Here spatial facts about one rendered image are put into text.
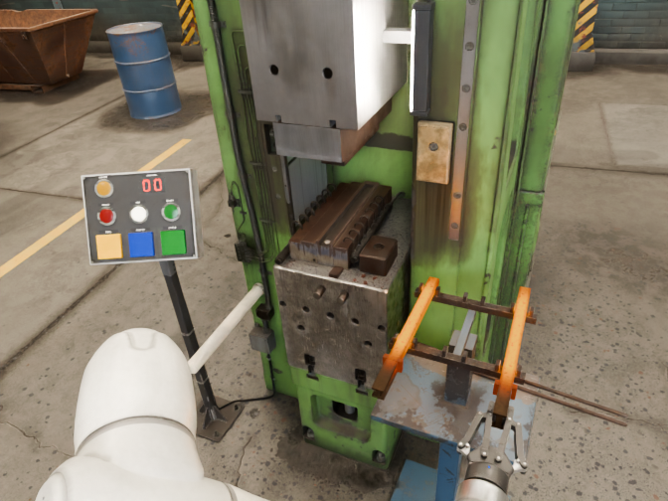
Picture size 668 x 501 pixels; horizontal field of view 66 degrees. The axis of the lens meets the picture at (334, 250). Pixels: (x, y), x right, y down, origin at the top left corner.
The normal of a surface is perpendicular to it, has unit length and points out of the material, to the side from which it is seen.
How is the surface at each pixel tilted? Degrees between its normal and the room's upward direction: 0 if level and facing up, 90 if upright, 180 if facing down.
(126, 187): 60
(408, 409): 0
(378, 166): 90
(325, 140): 90
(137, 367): 15
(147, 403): 25
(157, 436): 38
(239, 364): 0
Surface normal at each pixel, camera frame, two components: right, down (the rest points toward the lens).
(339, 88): -0.40, 0.54
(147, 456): 0.55, -0.72
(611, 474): -0.06, -0.83
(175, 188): -0.01, 0.07
